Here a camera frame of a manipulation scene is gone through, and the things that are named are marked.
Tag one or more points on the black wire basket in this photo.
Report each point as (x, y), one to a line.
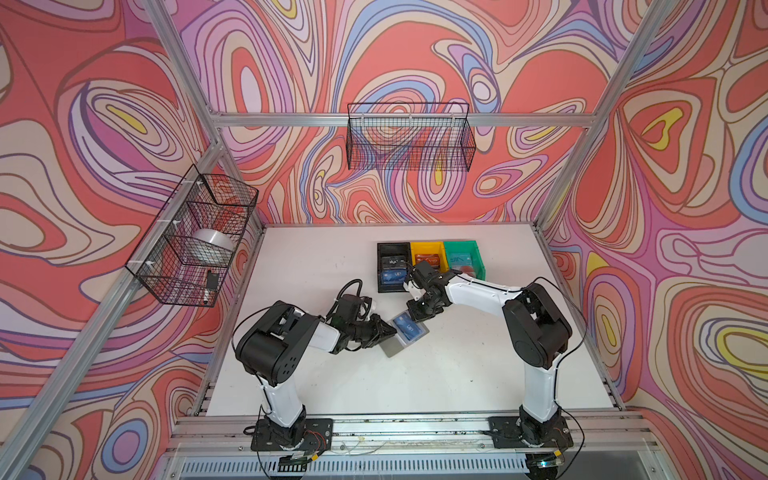
(200, 228)
(409, 136)

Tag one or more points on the blue credit card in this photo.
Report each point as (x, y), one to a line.
(408, 330)

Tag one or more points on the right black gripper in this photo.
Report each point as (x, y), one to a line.
(417, 315)

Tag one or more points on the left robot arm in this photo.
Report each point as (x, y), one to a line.
(272, 348)

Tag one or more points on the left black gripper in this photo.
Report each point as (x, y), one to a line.
(376, 331)

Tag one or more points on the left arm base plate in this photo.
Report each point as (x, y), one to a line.
(309, 436)

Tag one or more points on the green plastic bin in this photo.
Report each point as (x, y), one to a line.
(465, 256)

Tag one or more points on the grey leather card holder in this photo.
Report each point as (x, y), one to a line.
(393, 346)

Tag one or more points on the black plastic bin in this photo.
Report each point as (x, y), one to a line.
(392, 255)

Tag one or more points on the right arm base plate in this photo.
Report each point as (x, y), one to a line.
(516, 432)

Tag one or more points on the back black wire basket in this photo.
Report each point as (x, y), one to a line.
(409, 136)

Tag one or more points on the left black wire basket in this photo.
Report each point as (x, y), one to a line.
(200, 228)

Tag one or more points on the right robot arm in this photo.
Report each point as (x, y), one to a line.
(539, 334)

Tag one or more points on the yellow plastic bin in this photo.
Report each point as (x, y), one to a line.
(433, 252)

